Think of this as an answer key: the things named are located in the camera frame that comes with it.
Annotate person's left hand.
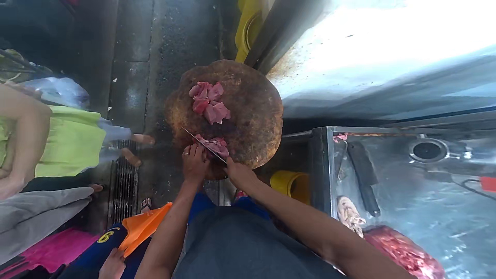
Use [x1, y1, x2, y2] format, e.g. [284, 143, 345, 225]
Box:
[182, 143, 211, 184]

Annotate person's right hand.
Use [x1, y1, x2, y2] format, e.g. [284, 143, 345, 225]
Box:
[223, 156, 258, 196]

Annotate knife with thin blade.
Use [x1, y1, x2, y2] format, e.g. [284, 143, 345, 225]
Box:
[182, 127, 228, 165]

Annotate raw meat piece being cut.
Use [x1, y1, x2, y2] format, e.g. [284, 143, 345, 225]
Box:
[195, 134, 230, 160]

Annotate person's left forearm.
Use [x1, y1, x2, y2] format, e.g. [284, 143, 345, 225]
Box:
[134, 180, 205, 279]

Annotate person's right forearm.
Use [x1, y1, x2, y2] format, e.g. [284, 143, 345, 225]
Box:
[246, 179, 418, 279]

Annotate person's legs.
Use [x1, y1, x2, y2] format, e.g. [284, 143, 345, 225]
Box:
[188, 190, 271, 224]

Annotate pile of pink meat chunks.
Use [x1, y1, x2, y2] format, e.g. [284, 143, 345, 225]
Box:
[189, 81, 231, 125]

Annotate yellow bucket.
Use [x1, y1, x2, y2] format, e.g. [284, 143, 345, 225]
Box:
[270, 170, 311, 206]

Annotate round wooden chopping block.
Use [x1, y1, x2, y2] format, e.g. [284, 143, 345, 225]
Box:
[164, 59, 284, 181]

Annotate floor drain grate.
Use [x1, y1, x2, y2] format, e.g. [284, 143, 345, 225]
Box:
[110, 139, 139, 224]

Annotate person's body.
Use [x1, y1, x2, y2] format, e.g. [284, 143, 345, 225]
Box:
[171, 206, 349, 279]

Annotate orange plastic bag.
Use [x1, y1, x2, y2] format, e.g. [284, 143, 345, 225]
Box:
[119, 202, 173, 258]

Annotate metal hook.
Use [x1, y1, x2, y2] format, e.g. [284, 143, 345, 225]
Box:
[337, 140, 348, 181]

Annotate yellow plastic container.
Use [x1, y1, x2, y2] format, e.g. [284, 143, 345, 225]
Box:
[235, 0, 263, 64]

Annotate crumpled beige cloth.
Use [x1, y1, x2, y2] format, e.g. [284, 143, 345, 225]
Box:
[336, 195, 366, 238]

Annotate large black cleaver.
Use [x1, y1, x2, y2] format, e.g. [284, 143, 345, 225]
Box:
[347, 140, 381, 218]

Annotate clear plastic bag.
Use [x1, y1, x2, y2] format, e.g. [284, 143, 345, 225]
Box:
[21, 76, 90, 110]

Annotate steel table with raised rim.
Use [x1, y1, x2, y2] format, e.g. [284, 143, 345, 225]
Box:
[310, 118, 496, 279]

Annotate bag of red meat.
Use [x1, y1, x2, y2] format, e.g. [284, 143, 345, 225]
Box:
[363, 225, 446, 279]

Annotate round steel drain fitting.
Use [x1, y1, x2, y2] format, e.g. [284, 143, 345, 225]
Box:
[408, 134, 451, 164]

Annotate black cable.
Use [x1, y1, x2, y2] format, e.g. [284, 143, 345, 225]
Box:
[451, 178, 496, 202]

